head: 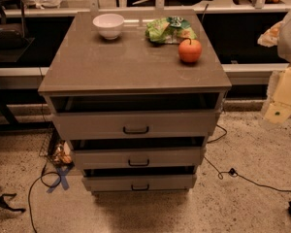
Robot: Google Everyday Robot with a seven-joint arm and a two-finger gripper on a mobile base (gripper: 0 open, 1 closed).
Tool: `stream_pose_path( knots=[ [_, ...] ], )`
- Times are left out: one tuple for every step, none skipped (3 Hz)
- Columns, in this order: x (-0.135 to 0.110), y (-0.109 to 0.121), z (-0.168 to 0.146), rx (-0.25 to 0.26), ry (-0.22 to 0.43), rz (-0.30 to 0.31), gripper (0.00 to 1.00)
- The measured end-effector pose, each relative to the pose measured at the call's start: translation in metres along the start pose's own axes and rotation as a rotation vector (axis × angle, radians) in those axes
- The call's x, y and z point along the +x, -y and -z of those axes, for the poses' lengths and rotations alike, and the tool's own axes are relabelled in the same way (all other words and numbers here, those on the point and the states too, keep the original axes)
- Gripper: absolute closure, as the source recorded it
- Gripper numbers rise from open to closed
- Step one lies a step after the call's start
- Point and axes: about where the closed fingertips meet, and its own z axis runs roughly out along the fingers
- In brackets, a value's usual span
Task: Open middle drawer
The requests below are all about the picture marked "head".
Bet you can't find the wire basket with items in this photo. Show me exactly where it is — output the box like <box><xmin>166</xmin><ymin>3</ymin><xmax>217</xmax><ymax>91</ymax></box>
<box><xmin>39</xmin><ymin>127</ymin><xmax>73</xmax><ymax>167</ymax></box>

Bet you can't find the black object floor left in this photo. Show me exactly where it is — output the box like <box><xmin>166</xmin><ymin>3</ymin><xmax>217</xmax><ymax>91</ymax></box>
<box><xmin>0</xmin><ymin>193</ymin><xmax>25</xmax><ymax>213</ymax></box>

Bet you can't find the grey drawer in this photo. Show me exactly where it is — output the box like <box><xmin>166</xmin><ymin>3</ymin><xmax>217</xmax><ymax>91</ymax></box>
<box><xmin>51</xmin><ymin>110</ymin><xmax>220</xmax><ymax>140</ymax></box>
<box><xmin>82</xmin><ymin>174</ymin><xmax>197</xmax><ymax>192</ymax></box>
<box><xmin>72</xmin><ymin>147</ymin><xmax>206</xmax><ymax>170</ymax></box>

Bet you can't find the black chair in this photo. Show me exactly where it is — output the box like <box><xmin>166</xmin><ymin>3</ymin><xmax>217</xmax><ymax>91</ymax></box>
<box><xmin>0</xmin><ymin>0</ymin><xmax>34</xmax><ymax>62</ymax></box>

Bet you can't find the black floor cable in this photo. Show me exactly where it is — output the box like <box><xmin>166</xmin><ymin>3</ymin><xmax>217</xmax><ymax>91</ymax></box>
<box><xmin>203</xmin><ymin>123</ymin><xmax>291</xmax><ymax>194</ymax></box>
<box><xmin>27</xmin><ymin>161</ymin><xmax>62</xmax><ymax>233</ymax></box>

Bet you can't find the white ceramic bowl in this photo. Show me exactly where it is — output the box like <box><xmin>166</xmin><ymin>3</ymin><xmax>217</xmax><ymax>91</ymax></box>
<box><xmin>92</xmin><ymin>14</ymin><xmax>124</xmax><ymax>40</ymax></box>

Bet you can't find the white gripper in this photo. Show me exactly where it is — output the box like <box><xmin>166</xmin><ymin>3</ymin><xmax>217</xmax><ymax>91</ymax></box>
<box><xmin>257</xmin><ymin>21</ymin><xmax>291</xmax><ymax>129</ymax></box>

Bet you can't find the green snack bag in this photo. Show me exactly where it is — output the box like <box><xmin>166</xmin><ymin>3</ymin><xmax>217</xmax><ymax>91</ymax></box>
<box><xmin>145</xmin><ymin>17</ymin><xmax>197</xmax><ymax>44</ymax></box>

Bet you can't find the black floor cable left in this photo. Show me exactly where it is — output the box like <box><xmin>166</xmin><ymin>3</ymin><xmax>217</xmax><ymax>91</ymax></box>
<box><xmin>27</xmin><ymin>161</ymin><xmax>62</xmax><ymax>233</ymax></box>

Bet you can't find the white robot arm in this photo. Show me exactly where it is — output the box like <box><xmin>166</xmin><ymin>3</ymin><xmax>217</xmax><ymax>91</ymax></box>
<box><xmin>257</xmin><ymin>11</ymin><xmax>291</xmax><ymax>127</ymax></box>

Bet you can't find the grey drawer cabinet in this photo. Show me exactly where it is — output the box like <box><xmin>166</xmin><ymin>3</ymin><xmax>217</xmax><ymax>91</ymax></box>
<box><xmin>37</xmin><ymin>9</ymin><xmax>233</xmax><ymax>196</ymax></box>

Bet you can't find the orange apple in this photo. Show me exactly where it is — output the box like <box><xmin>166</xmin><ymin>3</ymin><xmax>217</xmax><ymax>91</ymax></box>
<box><xmin>178</xmin><ymin>39</ymin><xmax>202</xmax><ymax>63</ymax></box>

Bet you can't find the black floor cable right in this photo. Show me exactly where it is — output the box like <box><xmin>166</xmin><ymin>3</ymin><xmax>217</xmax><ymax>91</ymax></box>
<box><xmin>203</xmin><ymin>123</ymin><xmax>291</xmax><ymax>194</ymax></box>

